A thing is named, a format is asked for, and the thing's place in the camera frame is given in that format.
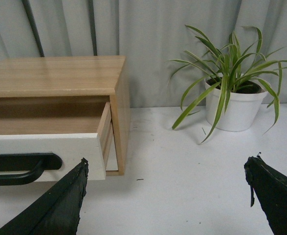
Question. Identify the green spider plant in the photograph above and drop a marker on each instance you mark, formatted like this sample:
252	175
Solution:
231	70

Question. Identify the white front wooden drawer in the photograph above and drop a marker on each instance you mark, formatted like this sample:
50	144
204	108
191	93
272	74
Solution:
71	127

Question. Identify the white plant pot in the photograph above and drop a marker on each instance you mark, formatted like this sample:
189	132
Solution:
240	112

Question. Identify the grey curtain backdrop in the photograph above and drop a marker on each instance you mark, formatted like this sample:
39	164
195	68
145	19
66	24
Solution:
148	32

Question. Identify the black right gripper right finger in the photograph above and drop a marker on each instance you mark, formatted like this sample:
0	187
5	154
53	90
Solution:
270	187

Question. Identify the light wooden cabinet box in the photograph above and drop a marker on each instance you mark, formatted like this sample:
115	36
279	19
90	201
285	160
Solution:
75	77

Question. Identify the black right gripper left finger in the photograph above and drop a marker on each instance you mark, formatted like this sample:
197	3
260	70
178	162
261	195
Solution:
57	211

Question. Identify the black drawer handle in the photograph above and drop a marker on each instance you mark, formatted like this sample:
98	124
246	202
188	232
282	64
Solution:
21	169

